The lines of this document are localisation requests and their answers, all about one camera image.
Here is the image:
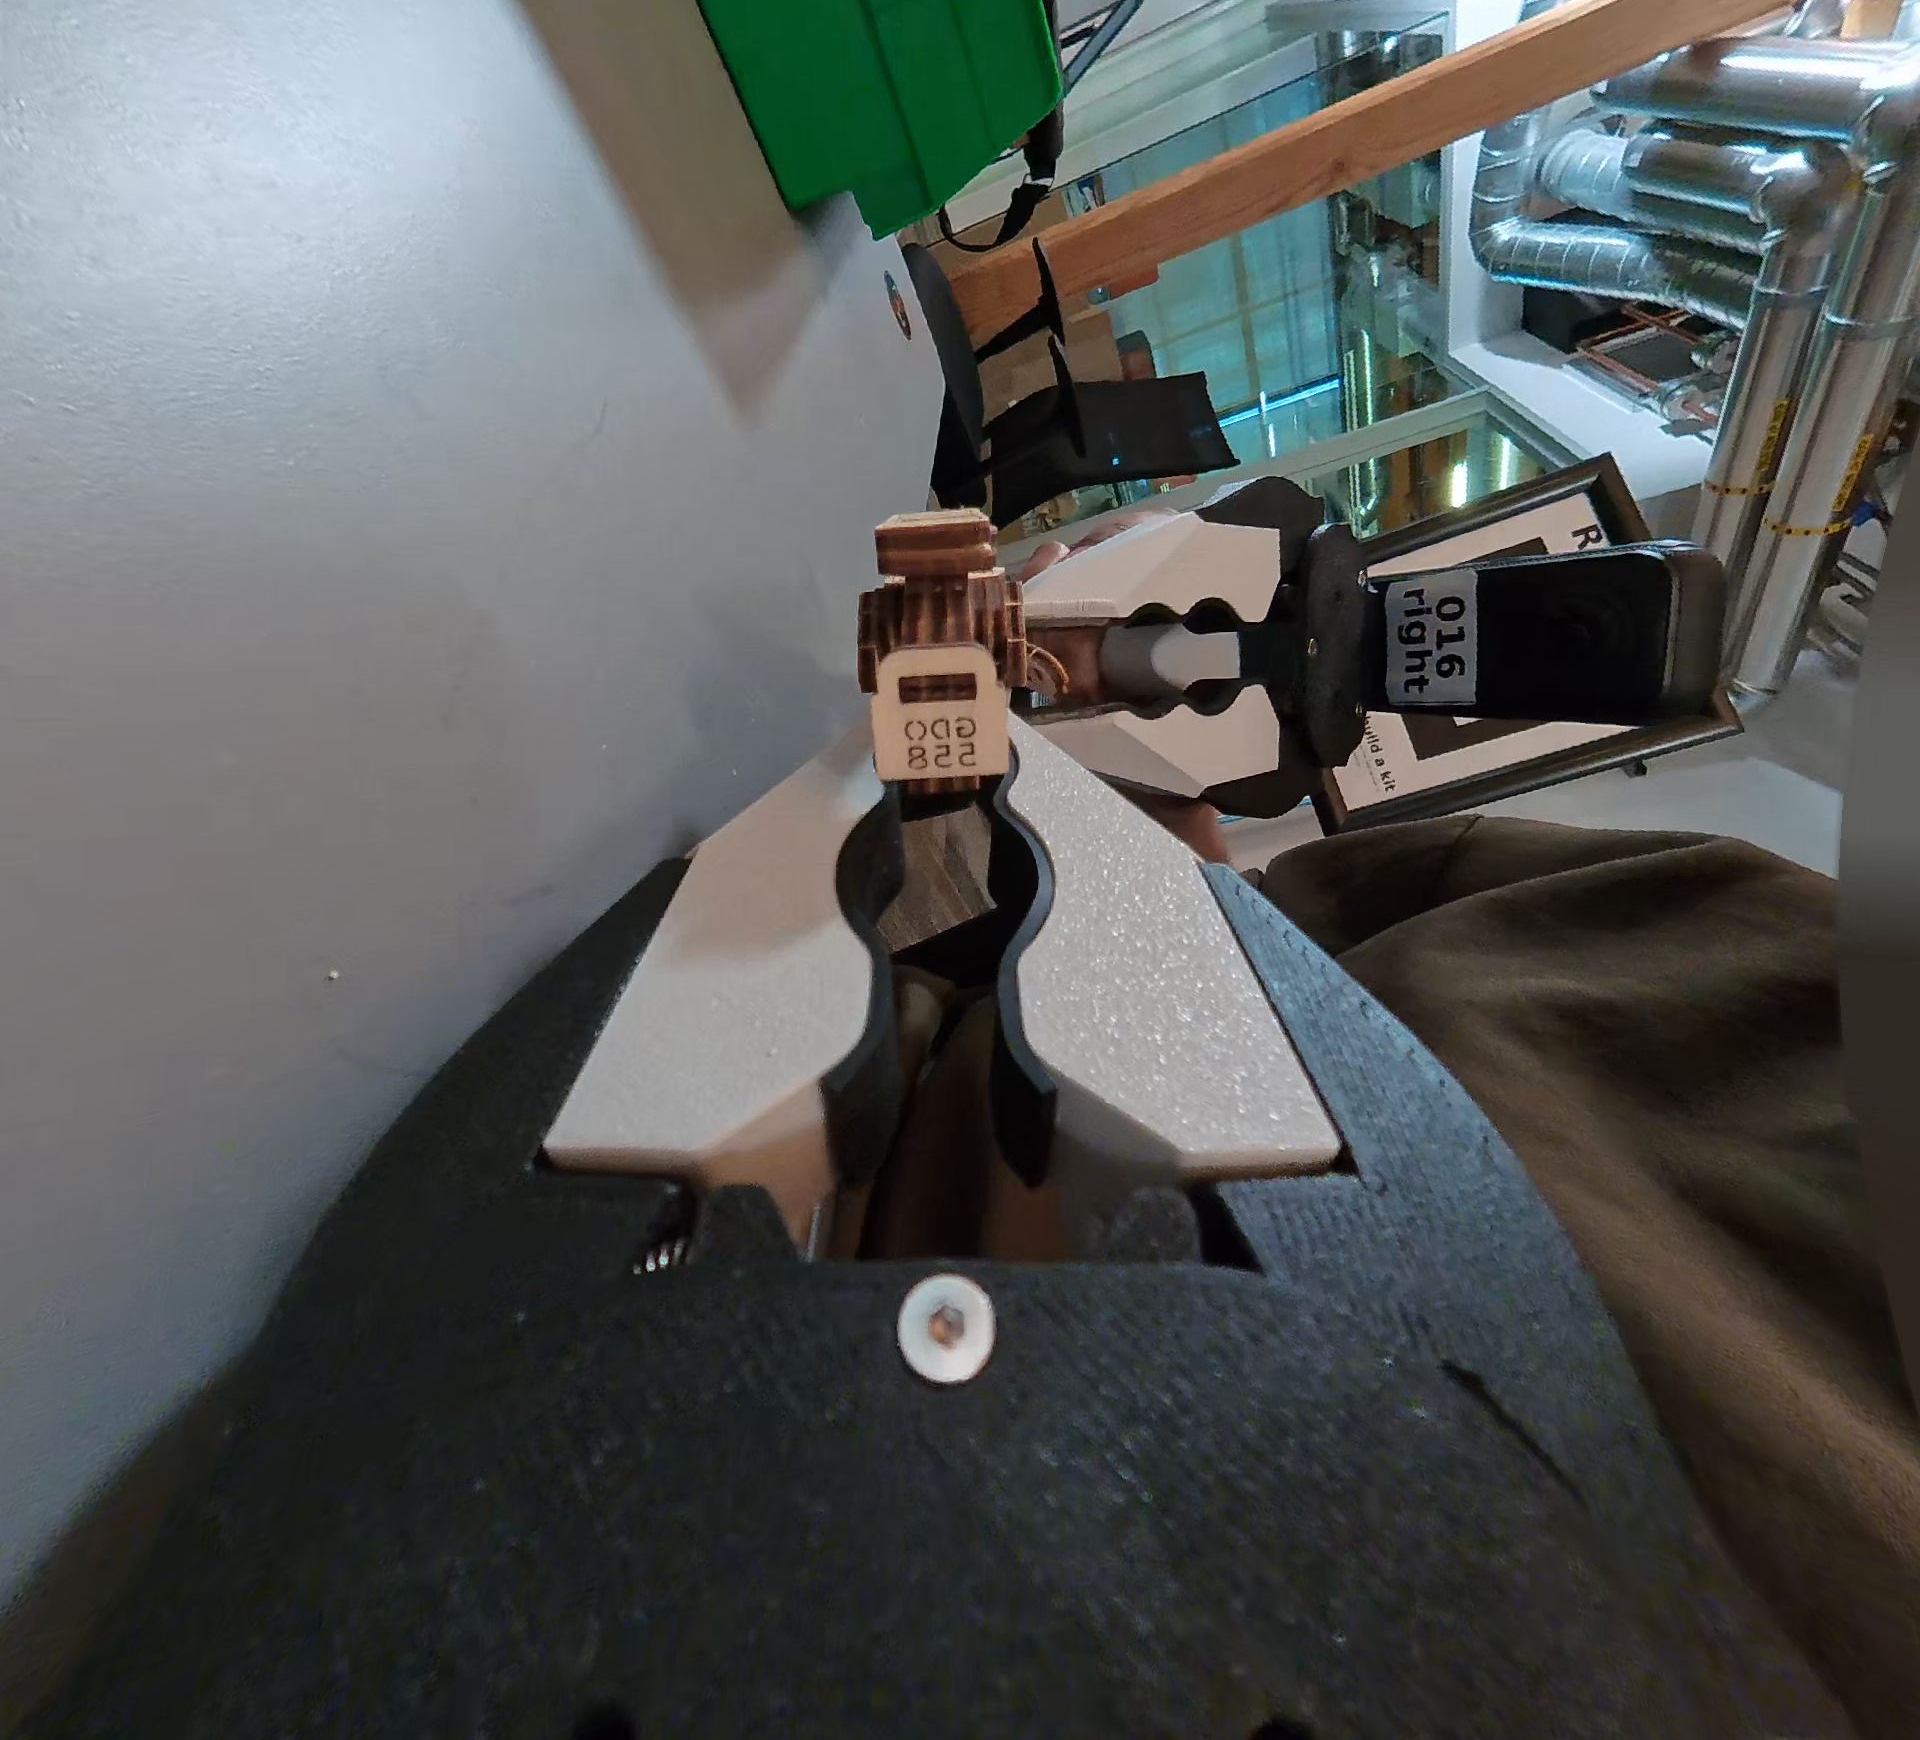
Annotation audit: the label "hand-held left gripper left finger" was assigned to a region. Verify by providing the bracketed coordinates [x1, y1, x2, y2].
[540, 754, 907, 1187]

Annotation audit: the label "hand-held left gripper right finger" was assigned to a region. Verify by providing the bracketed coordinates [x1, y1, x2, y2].
[983, 711, 1345, 1191]

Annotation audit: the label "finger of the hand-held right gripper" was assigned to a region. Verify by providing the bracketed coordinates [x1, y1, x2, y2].
[1022, 509, 1296, 628]
[1033, 681, 1293, 811]

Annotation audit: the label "wooden puzzle model assembly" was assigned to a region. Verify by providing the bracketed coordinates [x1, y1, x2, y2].
[857, 507, 1052, 812]

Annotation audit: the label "person's right hand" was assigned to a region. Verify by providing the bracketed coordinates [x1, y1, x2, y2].
[1020, 509, 1194, 583]

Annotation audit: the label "framed black-white marker board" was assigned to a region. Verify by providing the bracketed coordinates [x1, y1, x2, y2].
[1321, 453, 1743, 830]

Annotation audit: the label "black office chair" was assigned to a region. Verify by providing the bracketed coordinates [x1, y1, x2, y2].
[900, 241, 1240, 528]

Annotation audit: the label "person's brown shirt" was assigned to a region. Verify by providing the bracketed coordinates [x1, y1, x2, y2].
[1254, 819, 1920, 1740]

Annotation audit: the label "silver ventilation ducts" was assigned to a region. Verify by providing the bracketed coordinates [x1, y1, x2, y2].
[1306, 0, 1920, 708]

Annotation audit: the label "wooden beam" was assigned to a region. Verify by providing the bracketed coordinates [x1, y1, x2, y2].
[947, 0, 1920, 340]

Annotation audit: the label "green storage bin stack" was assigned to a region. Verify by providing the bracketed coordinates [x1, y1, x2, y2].
[619, 0, 1067, 243]

